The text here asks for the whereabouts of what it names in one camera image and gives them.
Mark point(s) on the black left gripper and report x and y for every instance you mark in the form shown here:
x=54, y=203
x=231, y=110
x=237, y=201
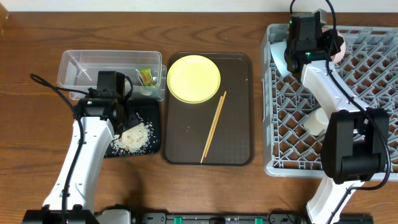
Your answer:
x=125, y=123

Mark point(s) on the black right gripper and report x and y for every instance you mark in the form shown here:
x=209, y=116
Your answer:
x=330, y=40

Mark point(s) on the white bowl with rice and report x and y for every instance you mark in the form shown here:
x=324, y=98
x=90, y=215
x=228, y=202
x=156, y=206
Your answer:
x=339, y=56

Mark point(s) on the green snack wrapper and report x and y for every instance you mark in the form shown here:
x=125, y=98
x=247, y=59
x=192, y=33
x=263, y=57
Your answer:
x=145, y=77

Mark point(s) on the light blue bowl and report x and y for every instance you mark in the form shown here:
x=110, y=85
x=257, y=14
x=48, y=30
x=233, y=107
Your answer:
x=277, y=52

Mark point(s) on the small white green cup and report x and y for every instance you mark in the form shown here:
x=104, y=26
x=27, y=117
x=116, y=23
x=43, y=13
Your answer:
x=317, y=122

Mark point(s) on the yellow plate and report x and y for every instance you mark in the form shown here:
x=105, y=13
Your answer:
x=193, y=79

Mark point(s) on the wooden chopstick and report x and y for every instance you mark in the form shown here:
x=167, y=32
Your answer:
x=211, y=130
x=224, y=95

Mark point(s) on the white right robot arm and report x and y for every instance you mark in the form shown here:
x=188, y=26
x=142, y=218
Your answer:
x=354, y=153

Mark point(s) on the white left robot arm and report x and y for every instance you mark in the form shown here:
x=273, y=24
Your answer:
x=72, y=198

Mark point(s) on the black waste tray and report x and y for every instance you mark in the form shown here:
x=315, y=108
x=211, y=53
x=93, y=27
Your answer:
x=149, y=115

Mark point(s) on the grey dishwasher rack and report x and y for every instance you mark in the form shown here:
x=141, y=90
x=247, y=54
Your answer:
x=369, y=67

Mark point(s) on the pile of white rice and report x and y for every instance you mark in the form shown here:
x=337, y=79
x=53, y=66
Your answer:
x=134, y=141

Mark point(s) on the clear plastic bin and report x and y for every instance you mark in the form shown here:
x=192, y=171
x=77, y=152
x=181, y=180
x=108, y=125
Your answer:
x=79, y=69

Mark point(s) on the dark brown serving tray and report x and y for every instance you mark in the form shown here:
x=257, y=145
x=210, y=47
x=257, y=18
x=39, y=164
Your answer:
x=187, y=125

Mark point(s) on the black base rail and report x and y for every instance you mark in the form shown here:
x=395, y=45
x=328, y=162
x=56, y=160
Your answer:
x=217, y=218

